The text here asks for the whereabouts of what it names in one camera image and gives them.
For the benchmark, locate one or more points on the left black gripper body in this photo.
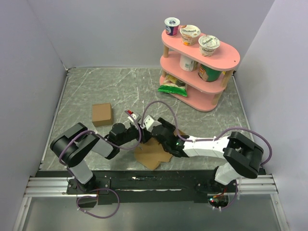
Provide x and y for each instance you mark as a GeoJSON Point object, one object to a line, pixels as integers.
{"type": "Point", "coordinates": [131, 134]}

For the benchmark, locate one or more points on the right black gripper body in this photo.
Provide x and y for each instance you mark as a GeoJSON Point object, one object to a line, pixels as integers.
{"type": "Point", "coordinates": [172, 128]}

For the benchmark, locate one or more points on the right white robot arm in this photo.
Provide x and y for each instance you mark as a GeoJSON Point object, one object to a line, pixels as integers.
{"type": "Point", "coordinates": [243, 156]}

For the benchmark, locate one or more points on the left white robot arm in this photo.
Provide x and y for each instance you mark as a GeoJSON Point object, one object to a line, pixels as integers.
{"type": "Point", "coordinates": [72, 146]}

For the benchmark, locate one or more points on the small folded cardboard box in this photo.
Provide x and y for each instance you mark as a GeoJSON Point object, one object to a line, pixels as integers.
{"type": "Point", "coordinates": [102, 114]}

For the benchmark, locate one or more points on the green snack bag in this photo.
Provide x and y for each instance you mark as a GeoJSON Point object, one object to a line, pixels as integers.
{"type": "Point", "coordinates": [174, 86]}

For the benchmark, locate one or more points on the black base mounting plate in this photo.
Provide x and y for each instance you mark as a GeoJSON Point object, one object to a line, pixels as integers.
{"type": "Point", "coordinates": [151, 186]}

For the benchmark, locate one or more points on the pink three-tier shelf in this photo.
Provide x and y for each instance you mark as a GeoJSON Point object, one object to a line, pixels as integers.
{"type": "Point", "coordinates": [207, 82]}

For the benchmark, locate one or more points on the white container middle shelf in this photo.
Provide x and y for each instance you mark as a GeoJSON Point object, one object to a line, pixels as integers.
{"type": "Point", "coordinates": [187, 64]}

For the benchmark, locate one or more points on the green can middle shelf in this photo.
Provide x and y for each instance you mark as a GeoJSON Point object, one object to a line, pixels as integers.
{"type": "Point", "coordinates": [207, 74]}

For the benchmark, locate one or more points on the Chobani white yogurt cup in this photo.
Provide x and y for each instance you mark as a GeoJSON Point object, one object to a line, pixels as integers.
{"type": "Point", "coordinates": [208, 44]}

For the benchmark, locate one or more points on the Chobani peach yogurt cup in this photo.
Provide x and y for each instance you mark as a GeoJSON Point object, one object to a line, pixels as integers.
{"type": "Point", "coordinates": [189, 34]}

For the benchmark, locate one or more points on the white blue yogurt cup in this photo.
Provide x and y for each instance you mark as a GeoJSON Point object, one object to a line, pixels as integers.
{"type": "Point", "coordinates": [171, 26]}

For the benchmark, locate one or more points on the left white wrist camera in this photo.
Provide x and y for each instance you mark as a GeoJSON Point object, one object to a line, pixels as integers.
{"type": "Point", "coordinates": [133, 117]}

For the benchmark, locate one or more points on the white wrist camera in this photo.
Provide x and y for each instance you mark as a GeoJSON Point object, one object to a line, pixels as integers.
{"type": "Point", "coordinates": [150, 122]}
{"type": "Point", "coordinates": [133, 117]}

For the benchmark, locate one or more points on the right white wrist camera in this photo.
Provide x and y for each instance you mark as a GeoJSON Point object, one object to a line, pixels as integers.
{"type": "Point", "coordinates": [150, 122]}

